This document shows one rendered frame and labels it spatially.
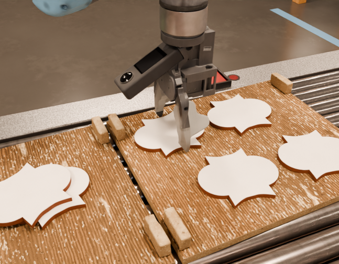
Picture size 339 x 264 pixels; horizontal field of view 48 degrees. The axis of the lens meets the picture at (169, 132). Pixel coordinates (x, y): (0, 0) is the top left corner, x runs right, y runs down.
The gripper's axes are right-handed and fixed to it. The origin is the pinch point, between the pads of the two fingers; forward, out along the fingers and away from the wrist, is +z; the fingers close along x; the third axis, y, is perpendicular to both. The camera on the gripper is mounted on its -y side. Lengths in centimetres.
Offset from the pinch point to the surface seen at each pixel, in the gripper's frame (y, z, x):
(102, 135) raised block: -12.3, -1.1, 2.5
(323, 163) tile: 20.4, -0.5, -19.3
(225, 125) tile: 10.6, -0.3, -2.8
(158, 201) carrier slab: -8.6, 0.8, -14.7
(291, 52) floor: 187, 93, 167
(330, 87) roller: 43.3, 1.9, 2.5
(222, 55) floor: 133, 93, 184
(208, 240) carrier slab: -5.0, 0.7, -24.4
